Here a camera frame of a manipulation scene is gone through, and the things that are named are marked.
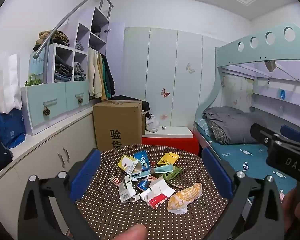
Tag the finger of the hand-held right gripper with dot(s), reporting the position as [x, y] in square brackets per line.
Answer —
[261, 133]
[291, 132]

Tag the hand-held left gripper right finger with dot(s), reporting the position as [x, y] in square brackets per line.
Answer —
[216, 172]

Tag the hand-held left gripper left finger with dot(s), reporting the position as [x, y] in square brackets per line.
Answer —
[86, 172]

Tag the small red white wrapper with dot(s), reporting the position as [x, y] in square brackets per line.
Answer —
[115, 180]

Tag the orange white snack bag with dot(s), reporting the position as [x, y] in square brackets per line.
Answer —
[185, 196]

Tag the yellow and white carton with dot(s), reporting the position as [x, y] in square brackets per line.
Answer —
[126, 165]

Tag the green vegetable scraps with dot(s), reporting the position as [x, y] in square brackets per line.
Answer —
[173, 173]

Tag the white barcode carton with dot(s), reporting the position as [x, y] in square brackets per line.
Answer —
[126, 190]

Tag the yellow paper packet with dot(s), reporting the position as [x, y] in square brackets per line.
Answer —
[167, 158]

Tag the pale blue wrapper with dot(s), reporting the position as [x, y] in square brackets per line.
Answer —
[142, 174]

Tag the blue snack packet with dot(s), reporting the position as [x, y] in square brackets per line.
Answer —
[142, 158]

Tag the small blue packet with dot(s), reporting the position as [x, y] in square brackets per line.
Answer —
[143, 185]

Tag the white red medicine box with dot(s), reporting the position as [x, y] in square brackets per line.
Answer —
[156, 193]

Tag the person's right hand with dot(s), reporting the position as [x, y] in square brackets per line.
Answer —
[289, 205]

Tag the person's left hand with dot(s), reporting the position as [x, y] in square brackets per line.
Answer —
[131, 233]

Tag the grey duvet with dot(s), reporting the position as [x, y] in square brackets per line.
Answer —
[235, 122]

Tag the teal bed mattress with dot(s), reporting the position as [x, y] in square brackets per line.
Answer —
[242, 160]

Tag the small blue shelf item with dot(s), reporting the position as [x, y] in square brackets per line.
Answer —
[282, 94]

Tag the small pale butterfly sticker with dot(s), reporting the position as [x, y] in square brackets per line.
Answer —
[236, 101]

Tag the low white cabinet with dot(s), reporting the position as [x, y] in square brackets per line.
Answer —
[47, 150]

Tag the light blue striped pillow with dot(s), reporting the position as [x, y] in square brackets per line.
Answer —
[203, 127]

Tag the brown polka-dot tablecloth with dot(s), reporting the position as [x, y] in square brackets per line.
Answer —
[110, 217]

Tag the red cloth covered bench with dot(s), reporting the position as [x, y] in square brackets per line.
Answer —
[170, 145]

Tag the large cardboard box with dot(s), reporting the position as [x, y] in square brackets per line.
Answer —
[115, 125]

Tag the white board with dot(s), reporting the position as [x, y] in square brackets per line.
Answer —
[170, 132]

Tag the pinecone drawer ornament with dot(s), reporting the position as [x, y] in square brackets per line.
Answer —
[80, 100]
[46, 111]

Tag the turquoise drawer cabinet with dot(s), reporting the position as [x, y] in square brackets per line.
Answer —
[52, 105]

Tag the pale pink butterfly sticker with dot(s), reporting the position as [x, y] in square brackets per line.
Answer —
[163, 116]

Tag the white plastic bag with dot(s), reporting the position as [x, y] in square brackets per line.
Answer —
[152, 123]

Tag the black bag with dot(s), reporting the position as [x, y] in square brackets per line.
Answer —
[130, 98]

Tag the dark navy cloth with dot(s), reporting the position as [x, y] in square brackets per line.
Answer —
[0, 156]

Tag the blue shopping bag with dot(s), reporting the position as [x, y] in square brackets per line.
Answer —
[8, 127]

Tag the green hanging garment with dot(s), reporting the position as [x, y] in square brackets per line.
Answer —
[104, 77]

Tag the cream hanging jacket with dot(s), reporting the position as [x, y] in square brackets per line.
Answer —
[95, 75]

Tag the black hanging jacket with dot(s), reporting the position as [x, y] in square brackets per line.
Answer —
[110, 77]

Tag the grey folded clothes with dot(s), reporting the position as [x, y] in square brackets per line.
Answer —
[79, 72]

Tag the dark folded clothes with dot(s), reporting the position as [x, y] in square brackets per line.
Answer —
[62, 70]

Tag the green plant ornament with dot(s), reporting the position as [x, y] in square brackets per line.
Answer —
[33, 81]

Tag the white paper bag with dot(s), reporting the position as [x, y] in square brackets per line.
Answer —
[5, 85]

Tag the white wardrobe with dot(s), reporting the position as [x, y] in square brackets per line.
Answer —
[165, 55]

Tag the olive camouflage clothes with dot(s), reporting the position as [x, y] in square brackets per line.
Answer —
[53, 37]

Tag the lilac stair shelf cabinet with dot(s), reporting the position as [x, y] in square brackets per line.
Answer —
[85, 32]

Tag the grey metal handrail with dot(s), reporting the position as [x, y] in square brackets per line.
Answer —
[65, 21]

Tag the white wall shelf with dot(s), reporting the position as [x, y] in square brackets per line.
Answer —
[280, 105]

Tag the turquoise bunk bed frame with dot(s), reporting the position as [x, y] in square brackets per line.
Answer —
[260, 45]

